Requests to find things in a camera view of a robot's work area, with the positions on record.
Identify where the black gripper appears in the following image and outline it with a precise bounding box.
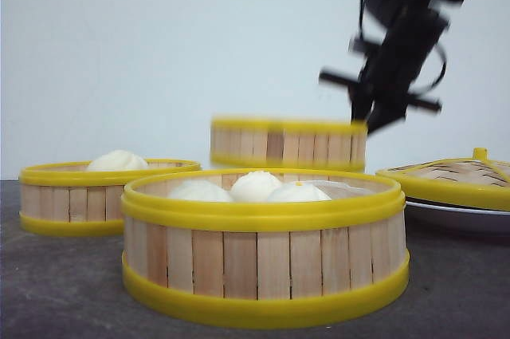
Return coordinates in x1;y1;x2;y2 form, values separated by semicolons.
319;0;448;136

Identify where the bamboo steamer basket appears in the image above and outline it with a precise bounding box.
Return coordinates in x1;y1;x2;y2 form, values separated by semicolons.
210;116;367;172
19;158;201;237
122;168;410;329

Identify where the yellow bamboo steamer lid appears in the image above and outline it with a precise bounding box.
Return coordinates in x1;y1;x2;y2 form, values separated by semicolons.
376;148;509;212

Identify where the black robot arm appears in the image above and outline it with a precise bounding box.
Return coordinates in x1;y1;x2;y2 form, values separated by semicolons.
319;0;464;134

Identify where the white steamer paper liner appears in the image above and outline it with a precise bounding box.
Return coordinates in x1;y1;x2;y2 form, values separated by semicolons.
307;179;375;199

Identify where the white bun yellow dot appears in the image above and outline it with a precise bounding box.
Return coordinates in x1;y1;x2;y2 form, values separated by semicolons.
266;182;332;203

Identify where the white plate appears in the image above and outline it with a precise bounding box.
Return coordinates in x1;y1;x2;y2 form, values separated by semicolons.
406;199;509;236

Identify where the white bun front left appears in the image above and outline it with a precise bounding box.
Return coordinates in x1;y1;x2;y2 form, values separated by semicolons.
167;179;233;203

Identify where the white bun left basket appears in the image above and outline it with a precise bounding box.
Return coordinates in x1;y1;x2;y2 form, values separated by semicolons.
86;150;148;171

